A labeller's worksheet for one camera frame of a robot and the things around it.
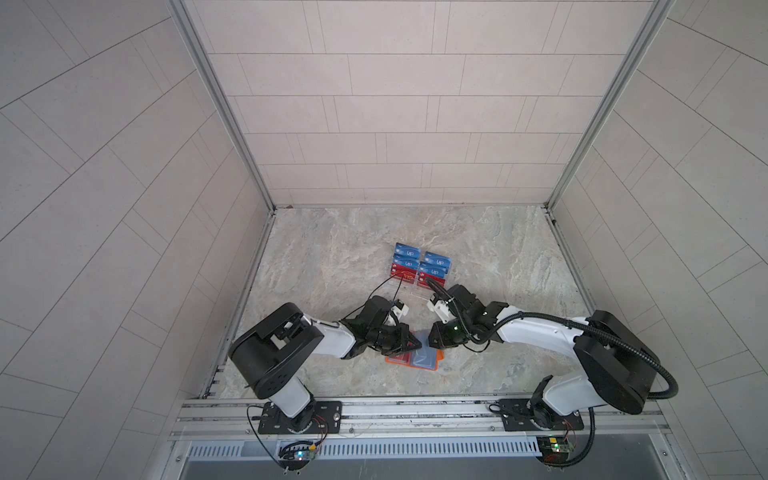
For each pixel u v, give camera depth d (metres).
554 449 0.68
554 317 0.51
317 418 0.70
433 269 0.91
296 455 0.65
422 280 0.91
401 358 0.79
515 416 0.71
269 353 0.44
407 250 0.92
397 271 0.93
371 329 0.69
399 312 0.81
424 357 0.79
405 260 0.92
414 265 0.91
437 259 0.91
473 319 0.65
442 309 0.78
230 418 0.71
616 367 0.43
